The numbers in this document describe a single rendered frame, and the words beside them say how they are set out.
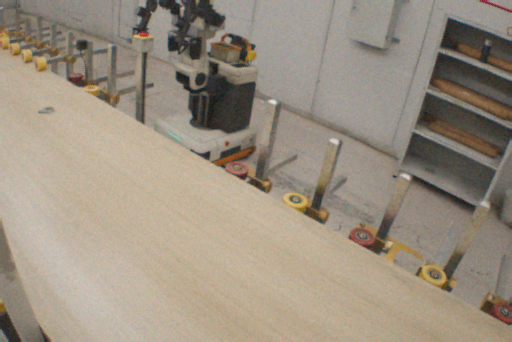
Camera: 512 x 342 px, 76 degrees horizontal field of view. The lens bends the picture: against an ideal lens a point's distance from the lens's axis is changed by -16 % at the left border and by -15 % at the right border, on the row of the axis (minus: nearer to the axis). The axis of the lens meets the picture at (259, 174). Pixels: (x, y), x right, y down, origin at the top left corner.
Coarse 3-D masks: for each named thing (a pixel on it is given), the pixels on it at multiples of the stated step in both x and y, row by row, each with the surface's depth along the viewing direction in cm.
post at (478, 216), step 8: (480, 200) 97; (480, 208) 96; (488, 208) 94; (472, 216) 98; (480, 216) 96; (472, 224) 99; (480, 224) 97; (464, 232) 101; (472, 232) 99; (464, 240) 102; (472, 240) 100; (456, 248) 104; (464, 248) 102; (456, 256) 105; (448, 264) 107; (456, 264) 105; (448, 272) 108
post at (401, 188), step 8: (400, 176) 108; (408, 176) 107; (400, 184) 109; (408, 184) 108; (400, 192) 110; (392, 200) 113; (400, 200) 111; (392, 208) 114; (384, 216) 116; (392, 216) 114; (384, 224) 117; (392, 224) 117; (384, 232) 118; (384, 240) 119
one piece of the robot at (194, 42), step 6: (174, 30) 260; (192, 30) 250; (168, 36) 258; (186, 36) 248; (192, 36) 250; (192, 42) 246; (198, 42) 250; (174, 48) 267; (192, 48) 248; (198, 48) 252; (192, 54) 251; (198, 54) 255; (192, 60) 254
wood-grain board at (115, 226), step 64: (0, 64) 202; (0, 128) 135; (64, 128) 143; (128, 128) 150; (0, 192) 102; (64, 192) 108; (128, 192) 114; (192, 192) 120; (256, 192) 126; (64, 256) 87; (128, 256) 92; (192, 256) 96; (256, 256) 100; (320, 256) 103; (64, 320) 71; (128, 320) 75; (192, 320) 79; (256, 320) 82; (320, 320) 84; (384, 320) 86; (448, 320) 87
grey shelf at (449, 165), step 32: (448, 32) 305; (480, 32) 286; (448, 64) 315; (480, 64) 262; (448, 96) 289; (416, 128) 318; (480, 128) 316; (416, 160) 352; (448, 160) 346; (480, 160) 287; (480, 192) 318
